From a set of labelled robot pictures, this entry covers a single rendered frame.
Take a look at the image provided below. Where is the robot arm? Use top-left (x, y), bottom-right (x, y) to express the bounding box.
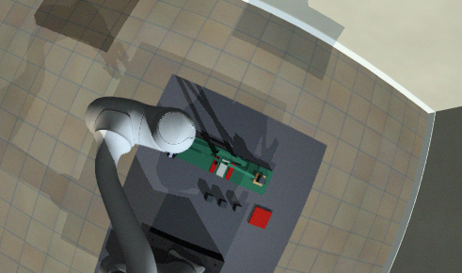
top-left (85, 97), bottom-right (205, 273)

